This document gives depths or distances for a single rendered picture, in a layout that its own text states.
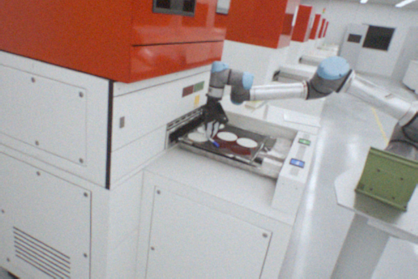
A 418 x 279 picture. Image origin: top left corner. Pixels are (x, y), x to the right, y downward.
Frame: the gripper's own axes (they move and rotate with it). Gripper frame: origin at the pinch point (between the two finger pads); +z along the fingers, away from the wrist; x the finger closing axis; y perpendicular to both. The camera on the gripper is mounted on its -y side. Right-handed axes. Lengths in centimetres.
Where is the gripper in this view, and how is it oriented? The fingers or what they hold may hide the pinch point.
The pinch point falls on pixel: (210, 136)
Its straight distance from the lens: 140.7
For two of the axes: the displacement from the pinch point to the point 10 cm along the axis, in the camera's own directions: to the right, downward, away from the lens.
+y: -5.2, -3.8, 7.7
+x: -8.4, 0.7, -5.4
